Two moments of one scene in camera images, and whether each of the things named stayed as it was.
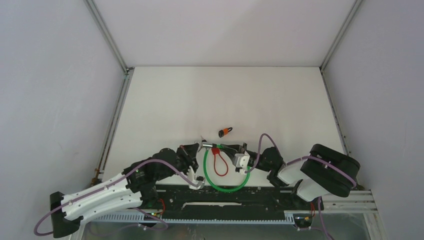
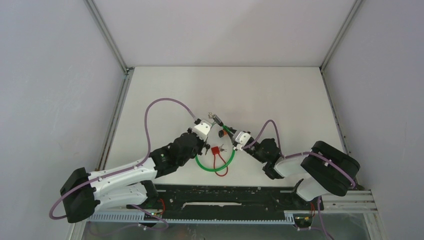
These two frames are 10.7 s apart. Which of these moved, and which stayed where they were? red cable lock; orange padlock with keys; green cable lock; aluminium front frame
Moved: green cable lock
Stayed: orange padlock with keys; aluminium front frame; red cable lock
